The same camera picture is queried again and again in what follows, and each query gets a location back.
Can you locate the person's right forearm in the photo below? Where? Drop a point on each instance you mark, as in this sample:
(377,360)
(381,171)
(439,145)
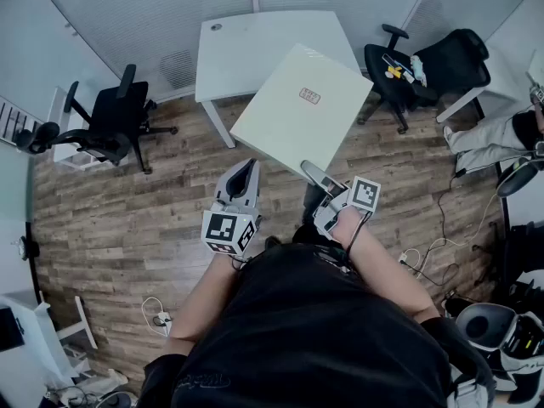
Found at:
(382,270)

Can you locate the grey and white device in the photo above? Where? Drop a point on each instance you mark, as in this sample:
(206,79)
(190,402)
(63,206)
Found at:
(489,325)

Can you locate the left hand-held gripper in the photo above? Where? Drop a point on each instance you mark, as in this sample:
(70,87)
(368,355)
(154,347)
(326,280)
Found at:
(223,228)

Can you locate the person's black trousers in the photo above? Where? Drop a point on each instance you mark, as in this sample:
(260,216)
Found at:
(312,206)

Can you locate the person's black shirt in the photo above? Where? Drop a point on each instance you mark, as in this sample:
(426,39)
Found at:
(319,347)

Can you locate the black flat tablet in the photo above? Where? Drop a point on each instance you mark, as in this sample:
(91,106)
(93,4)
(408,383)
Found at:
(10,330)

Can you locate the white square board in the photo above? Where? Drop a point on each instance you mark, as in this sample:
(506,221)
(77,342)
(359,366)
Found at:
(289,113)

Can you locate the person's left forearm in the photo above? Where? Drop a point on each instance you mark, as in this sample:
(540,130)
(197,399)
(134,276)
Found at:
(204,300)

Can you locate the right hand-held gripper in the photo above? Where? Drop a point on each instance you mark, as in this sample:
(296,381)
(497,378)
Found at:
(363,196)

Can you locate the person's black shoe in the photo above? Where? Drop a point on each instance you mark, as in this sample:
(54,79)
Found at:
(273,241)

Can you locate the dark smartphone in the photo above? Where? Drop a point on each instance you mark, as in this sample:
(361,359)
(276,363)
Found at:
(387,59)

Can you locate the white office desk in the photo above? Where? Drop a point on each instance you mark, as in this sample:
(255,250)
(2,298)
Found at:
(510,49)

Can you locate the black mesh office chair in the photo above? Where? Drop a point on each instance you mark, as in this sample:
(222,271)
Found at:
(459,66)

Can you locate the black equipment pile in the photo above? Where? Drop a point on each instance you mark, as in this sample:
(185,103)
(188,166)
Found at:
(523,253)

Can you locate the white table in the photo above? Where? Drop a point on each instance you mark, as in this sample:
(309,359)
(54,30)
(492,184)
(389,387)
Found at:
(238,58)

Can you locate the white corner desk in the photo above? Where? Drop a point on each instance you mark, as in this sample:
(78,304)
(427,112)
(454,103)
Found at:
(25,368)

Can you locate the small yellow block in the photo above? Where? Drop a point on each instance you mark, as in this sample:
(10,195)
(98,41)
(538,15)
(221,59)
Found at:
(395,71)

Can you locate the pale soft toy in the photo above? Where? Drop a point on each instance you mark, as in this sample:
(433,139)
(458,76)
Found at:
(418,69)

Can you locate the dark grey rounded object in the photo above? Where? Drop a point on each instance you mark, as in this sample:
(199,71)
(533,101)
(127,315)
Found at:
(516,181)

